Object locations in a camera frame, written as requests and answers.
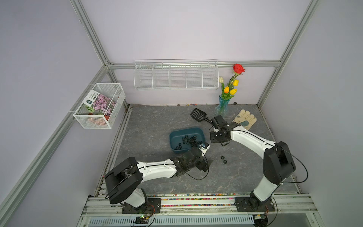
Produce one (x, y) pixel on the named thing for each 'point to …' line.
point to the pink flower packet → (100, 104)
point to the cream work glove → (245, 119)
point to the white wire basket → (86, 119)
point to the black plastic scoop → (200, 115)
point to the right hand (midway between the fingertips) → (213, 138)
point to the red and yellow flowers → (229, 91)
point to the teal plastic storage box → (182, 141)
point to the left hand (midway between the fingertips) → (206, 156)
